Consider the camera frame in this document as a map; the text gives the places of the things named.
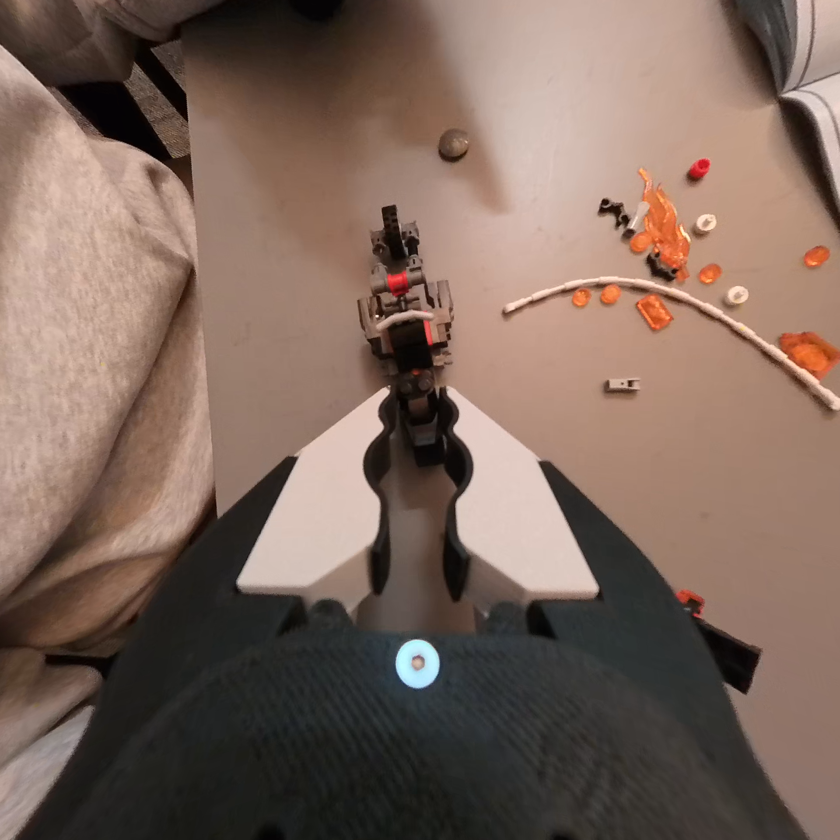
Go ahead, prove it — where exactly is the large orange flame lego piece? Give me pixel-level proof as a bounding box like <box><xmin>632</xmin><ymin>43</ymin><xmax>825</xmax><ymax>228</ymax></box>
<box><xmin>638</xmin><ymin>168</ymin><xmax>692</xmax><ymax>283</ymax></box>

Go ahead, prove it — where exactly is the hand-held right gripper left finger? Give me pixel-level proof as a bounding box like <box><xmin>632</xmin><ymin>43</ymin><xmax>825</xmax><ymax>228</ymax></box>
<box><xmin>236</xmin><ymin>386</ymin><xmax>396</xmax><ymax>616</ymax></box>

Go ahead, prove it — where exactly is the orange translucent lego chunk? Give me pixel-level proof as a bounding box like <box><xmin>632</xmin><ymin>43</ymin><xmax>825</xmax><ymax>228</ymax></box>
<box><xmin>779</xmin><ymin>331</ymin><xmax>840</xmax><ymax>381</ymax></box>

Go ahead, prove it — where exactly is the person's grey sweatshirt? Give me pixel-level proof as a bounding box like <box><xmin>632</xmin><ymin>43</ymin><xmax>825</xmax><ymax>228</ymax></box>
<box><xmin>0</xmin><ymin>0</ymin><xmax>219</xmax><ymax>788</ymax></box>

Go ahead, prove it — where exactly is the lego motorcycle model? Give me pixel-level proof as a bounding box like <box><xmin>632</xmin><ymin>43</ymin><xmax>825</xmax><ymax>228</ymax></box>
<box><xmin>357</xmin><ymin>205</ymin><xmax>455</xmax><ymax>468</ymax></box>

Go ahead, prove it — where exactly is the white lego chain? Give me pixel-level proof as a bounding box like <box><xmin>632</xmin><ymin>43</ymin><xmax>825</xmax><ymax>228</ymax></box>
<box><xmin>503</xmin><ymin>276</ymin><xmax>840</xmax><ymax>412</ymax></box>

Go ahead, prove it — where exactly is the lego instruction booklet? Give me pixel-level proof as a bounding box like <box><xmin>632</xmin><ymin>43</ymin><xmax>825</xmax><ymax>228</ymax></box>
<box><xmin>731</xmin><ymin>0</ymin><xmax>840</xmax><ymax>217</ymax></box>

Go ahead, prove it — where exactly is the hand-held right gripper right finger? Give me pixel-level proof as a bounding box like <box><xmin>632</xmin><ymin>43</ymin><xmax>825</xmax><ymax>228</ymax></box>
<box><xmin>445</xmin><ymin>386</ymin><xmax>602</xmax><ymax>619</ymax></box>

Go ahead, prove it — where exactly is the black and orange lego figure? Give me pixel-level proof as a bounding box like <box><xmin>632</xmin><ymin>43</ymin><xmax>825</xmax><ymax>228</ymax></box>
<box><xmin>676</xmin><ymin>588</ymin><xmax>762</xmax><ymax>694</ymax></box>

